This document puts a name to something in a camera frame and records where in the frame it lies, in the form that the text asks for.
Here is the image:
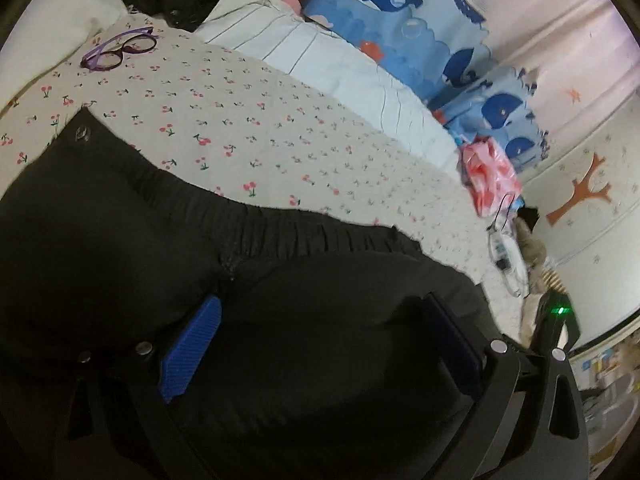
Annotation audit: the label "white wardrobe with tree sticker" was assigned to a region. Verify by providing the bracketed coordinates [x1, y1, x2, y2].
[524, 93, 639, 352]

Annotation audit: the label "white pillow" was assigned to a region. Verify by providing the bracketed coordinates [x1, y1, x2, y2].
[1, 0, 127, 107]

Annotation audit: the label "black trousers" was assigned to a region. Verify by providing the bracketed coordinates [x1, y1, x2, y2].
[1, 110, 498, 479]

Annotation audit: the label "white striped duvet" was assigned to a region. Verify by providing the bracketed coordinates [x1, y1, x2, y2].
[195, 0, 460, 180]

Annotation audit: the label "cherry print bed sheet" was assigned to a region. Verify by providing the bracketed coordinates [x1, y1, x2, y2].
[1, 21, 521, 316]

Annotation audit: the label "white bookshelf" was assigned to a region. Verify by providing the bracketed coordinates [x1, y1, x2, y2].
[572, 330, 639, 479]

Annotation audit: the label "blue whale print curtain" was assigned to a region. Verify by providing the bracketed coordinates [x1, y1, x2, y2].
[299, 0, 549, 171]

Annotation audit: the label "purple eyeglasses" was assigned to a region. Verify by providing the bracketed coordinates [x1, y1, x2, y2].
[80, 26, 157, 72]

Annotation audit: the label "pink sheer curtain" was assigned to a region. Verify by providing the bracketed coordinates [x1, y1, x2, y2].
[462, 0, 639, 156]

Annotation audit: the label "pink red patterned cloth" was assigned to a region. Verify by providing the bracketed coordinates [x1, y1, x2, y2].
[461, 136, 522, 217]

